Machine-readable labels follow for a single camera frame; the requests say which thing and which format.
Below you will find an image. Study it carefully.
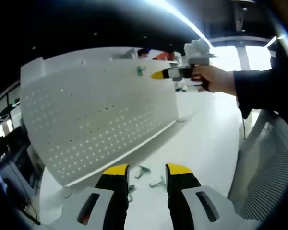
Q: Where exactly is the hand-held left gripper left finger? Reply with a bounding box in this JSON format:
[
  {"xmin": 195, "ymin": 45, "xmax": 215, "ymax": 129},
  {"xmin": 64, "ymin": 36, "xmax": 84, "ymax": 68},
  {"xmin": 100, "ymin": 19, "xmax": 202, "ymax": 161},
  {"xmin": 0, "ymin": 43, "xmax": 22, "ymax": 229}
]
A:
[{"xmin": 50, "ymin": 163, "xmax": 131, "ymax": 230}]

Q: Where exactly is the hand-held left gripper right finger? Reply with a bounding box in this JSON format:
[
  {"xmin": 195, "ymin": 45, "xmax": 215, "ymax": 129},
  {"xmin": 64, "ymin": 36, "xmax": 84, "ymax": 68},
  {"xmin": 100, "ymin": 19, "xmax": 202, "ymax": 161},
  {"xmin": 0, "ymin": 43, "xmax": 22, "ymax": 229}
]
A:
[{"xmin": 165, "ymin": 162, "xmax": 249, "ymax": 230}]

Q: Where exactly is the grey metal hook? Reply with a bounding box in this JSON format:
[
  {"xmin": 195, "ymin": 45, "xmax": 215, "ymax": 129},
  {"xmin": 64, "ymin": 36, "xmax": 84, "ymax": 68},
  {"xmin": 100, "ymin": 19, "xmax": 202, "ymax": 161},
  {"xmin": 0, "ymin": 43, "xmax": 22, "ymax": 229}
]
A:
[{"xmin": 148, "ymin": 176, "xmax": 168, "ymax": 190}]

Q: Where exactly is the white perforated mounting plate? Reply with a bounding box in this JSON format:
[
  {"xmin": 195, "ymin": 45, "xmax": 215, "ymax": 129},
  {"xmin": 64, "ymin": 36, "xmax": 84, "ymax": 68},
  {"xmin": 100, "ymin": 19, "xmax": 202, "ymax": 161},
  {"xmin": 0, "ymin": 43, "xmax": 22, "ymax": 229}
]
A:
[{"xmin": 19, "ymin": 59, "xmax": 187, "ymax": 198}]

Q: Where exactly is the person's right hand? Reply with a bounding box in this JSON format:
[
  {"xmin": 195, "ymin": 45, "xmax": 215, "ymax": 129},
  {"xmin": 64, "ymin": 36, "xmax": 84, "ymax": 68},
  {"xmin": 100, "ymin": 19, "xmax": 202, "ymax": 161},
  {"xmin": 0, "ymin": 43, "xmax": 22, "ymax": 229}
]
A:
[{"xmin": 191, "ymin": 65, "xmax": 237, "ymax": 94}]

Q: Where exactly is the orange red panel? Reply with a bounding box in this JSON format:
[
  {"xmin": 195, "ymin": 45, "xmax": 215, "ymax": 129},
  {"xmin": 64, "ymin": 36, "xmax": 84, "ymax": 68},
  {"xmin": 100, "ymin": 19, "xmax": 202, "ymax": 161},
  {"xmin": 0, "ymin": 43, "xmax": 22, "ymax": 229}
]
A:
[{"xmin": 153, "ymin": 51, "xmax": 176, "ymax": 62}]

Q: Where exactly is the ceiling light strip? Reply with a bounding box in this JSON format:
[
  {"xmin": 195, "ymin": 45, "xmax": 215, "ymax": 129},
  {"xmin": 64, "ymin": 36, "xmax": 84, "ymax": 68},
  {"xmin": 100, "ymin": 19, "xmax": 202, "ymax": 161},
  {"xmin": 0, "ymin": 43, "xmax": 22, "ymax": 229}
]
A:
[
  {"xmin": 266, "ymin": 35, "xmax": 287, "ymax": 48},
  {"xmin": 144, "ymin": 0, "xmax": 212, "ymax": 48}
]

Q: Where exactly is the white mesh chair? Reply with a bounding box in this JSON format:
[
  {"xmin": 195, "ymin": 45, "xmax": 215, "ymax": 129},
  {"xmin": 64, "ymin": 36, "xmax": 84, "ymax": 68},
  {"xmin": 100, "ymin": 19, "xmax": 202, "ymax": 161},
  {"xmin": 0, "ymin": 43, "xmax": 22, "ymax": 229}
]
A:
[{"xmin": 228, "ymin": 111, "xmax": 288, "ymax": 221}]

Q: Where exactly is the dark office desk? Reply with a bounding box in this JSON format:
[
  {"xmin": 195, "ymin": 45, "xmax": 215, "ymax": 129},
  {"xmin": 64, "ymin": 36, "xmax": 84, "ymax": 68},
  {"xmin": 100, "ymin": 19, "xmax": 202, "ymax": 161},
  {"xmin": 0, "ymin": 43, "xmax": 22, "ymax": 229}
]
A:
[{"xmin": 0, "ymin": 136, "xmax": 43, "ymax": 225}]

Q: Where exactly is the person's dark clothing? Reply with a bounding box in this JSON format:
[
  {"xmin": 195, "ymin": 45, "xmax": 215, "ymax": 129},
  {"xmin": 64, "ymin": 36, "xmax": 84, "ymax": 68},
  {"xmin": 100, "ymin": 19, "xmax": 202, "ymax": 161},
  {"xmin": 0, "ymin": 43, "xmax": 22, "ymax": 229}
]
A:
[{"xmin": 266, "ymin": 35, "xmax": 288, "ymax": 135}]

